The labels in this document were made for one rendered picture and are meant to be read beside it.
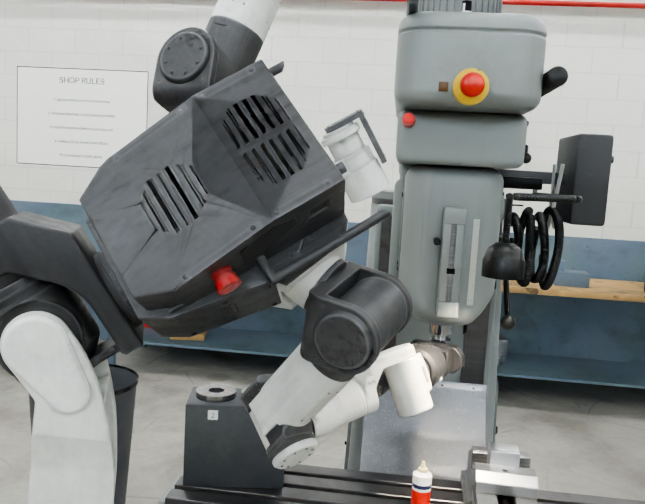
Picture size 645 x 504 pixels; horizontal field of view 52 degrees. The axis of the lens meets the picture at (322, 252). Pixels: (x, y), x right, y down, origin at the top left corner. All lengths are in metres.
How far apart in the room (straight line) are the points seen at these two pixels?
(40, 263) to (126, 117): 5.21
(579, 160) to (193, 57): 0.97
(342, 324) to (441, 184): 0.54
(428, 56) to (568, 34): 4.68
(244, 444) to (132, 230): 0.78
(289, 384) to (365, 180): 0.32
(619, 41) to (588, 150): 4.31
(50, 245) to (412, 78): 0.66
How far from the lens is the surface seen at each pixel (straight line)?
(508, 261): 1.16
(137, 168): 0.86
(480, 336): 1.83
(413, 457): 1.81
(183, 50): 1.03
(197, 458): 1.54
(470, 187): 1.32
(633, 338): 6.05
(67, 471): 1.02
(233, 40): 1.07
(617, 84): 5.90
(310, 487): 1.59
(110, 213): 0.86
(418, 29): 1.22
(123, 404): 3.10
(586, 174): 1.66
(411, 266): 1.34
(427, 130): 1.28
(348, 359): 0.86
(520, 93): 1.21
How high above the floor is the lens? 1.60
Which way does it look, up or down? 7 degrees down
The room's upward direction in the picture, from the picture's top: 3 degrees clockwise
